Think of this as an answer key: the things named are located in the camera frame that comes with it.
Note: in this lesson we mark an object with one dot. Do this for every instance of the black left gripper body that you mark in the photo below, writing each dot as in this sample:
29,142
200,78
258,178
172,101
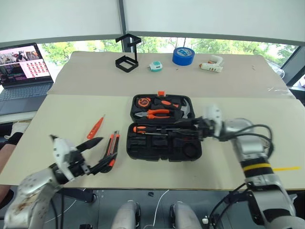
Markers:
76,164

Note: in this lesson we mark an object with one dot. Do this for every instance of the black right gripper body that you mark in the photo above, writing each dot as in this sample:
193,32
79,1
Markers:
205,130

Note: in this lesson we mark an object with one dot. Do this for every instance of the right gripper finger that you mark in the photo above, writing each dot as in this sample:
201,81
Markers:
190,121
188,134

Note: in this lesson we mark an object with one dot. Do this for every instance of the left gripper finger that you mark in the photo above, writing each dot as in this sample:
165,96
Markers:
91,143
100,166

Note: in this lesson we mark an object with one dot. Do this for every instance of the orange voltage test pen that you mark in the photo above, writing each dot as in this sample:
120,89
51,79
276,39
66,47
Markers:
94,130

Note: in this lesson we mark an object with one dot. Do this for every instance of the orange black utility knife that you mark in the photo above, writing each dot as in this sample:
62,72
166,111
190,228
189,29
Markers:
112,145

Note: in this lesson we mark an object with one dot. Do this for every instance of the black plastic tool case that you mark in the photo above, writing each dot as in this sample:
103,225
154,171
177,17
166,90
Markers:
143,155

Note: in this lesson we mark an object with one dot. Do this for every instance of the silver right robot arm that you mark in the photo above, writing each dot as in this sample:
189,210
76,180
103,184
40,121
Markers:
250,148

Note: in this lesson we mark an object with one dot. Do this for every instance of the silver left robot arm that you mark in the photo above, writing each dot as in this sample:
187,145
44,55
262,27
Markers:
31,188

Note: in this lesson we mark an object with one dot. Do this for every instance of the orange case latch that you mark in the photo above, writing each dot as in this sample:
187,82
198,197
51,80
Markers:
161,93

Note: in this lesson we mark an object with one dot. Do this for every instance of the steel claw hammer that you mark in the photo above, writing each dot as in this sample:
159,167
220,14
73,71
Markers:
186,108

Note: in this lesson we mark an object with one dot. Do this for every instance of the black electrical tape roll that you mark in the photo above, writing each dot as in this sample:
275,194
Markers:
190,150

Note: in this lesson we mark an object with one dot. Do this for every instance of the stubby orange black screwdriver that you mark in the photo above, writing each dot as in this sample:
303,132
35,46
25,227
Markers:
165,103

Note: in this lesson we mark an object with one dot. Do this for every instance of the orange black tape measure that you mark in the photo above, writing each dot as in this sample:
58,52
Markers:
143,102

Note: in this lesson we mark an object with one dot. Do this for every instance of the silver left robot leg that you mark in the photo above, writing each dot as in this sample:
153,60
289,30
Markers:
125,214

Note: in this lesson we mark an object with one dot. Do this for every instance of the silver robot leg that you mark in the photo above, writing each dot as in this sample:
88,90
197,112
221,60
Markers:
186,215
125,214

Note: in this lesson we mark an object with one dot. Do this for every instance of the white hot glue gun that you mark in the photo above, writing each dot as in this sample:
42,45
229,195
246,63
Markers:
210,68

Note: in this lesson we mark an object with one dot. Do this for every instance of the blue masking tape roll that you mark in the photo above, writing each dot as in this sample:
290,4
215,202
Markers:
177,59

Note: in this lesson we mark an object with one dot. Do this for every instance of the beige cardboard sheet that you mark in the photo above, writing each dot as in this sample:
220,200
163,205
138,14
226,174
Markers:
95,78

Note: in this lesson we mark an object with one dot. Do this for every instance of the teal white tape measure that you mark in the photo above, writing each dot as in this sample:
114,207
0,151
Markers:
156,66

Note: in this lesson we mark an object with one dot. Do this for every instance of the white cloth bundle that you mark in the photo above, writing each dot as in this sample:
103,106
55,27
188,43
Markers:
20,128

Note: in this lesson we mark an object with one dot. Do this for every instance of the seated bystander person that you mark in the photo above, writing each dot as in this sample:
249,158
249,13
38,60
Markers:
4,155

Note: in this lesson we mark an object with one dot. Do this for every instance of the white side desk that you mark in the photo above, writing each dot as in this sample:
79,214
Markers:
14,117

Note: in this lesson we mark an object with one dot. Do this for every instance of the silver right robot leg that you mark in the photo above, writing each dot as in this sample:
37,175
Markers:
186,215

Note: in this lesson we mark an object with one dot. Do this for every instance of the open laptop computer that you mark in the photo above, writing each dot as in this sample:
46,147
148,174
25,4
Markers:
23,95

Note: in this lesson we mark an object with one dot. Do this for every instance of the yellow tape strip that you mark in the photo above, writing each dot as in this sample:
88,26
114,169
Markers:
286,168

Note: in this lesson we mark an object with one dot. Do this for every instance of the white roller blind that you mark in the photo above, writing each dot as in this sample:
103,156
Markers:
59,16
214,16

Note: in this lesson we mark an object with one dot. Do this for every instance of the grey window mullion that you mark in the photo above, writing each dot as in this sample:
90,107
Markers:
122,23

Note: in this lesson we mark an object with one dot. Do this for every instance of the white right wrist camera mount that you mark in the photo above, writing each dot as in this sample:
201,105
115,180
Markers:
213,114

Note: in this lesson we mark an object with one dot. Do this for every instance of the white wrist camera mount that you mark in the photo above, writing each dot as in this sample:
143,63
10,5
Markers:
213,114
59,152

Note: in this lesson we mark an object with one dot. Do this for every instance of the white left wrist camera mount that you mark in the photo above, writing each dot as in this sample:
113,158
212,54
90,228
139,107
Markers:
59,152

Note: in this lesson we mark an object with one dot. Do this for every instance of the black table frame bracket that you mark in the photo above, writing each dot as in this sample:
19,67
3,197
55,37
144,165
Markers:
81,194

